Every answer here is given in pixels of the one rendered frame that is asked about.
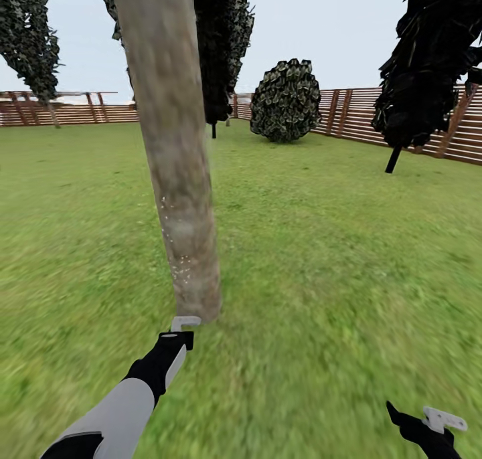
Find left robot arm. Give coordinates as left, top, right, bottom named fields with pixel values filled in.
left=41, top=316, right=201, bottom=459

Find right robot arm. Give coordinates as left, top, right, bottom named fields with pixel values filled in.
left=386, top=401, right=468, bottom=459

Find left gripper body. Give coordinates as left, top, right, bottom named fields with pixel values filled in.
left=175, top=331, right=193, bottom=350

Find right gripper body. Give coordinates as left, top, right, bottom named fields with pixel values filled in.
left=400, top=414, right=455, bottom=459

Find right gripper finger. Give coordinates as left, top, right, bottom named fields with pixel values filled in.
left=386, top=401, right=402, bottom=426

